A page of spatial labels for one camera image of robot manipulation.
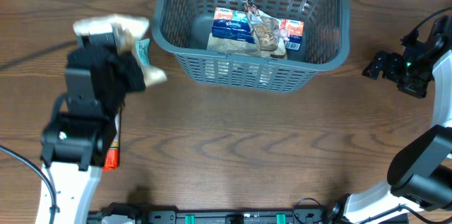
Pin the blue tissue multipack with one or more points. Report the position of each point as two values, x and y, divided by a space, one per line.
237 25

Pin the orange red noodle package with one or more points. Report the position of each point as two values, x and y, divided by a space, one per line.
113 154

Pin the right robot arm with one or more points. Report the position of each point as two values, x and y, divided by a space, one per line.
416 180

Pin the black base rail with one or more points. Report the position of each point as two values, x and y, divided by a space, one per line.
127 213

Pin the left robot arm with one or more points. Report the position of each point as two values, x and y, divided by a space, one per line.
83 126

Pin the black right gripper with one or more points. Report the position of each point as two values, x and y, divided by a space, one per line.
385 69

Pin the dried mushroom bag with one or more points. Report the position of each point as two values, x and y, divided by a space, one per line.
265 30

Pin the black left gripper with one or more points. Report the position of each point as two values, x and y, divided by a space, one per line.
136 80

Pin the grey plastic basket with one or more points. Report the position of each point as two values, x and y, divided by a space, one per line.
182 28

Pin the mint green snack packet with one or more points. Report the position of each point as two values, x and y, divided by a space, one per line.
142 47

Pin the beige paper pouch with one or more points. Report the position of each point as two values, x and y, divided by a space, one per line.
229 46

